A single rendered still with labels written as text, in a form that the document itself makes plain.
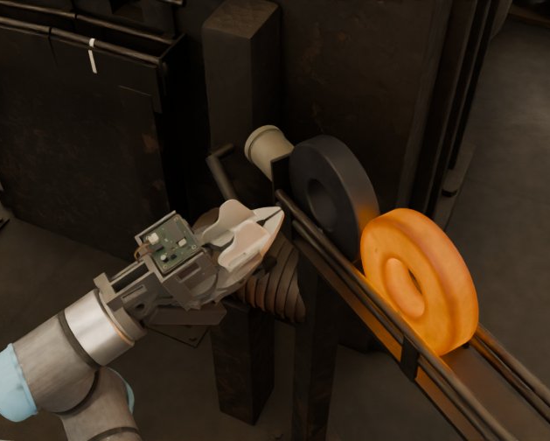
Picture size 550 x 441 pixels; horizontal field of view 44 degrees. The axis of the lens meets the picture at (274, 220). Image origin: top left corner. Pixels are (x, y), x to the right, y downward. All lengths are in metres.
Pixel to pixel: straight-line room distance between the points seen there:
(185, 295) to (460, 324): 0.28
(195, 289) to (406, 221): 0.24
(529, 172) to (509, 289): 0.42
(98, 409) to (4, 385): 0.11
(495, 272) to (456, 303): 1.05
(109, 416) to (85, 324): 0.13
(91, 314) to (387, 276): 0.32
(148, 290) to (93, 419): 0.17
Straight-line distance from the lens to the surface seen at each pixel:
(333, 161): 0.74
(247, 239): 0.73
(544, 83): 2.33
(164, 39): 1.09
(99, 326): 0.73
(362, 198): 0.74
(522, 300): 1.68
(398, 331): 0.73
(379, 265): 0.74
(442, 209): 1.71
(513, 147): 2.05
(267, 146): 0.90
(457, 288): 0.66
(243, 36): 0.91
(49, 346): 0.74
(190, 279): 0.73
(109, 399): 0.82
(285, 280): 0.97
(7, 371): 0.76
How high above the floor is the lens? 1.29
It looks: 48 degrees down
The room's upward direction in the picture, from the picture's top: straight up
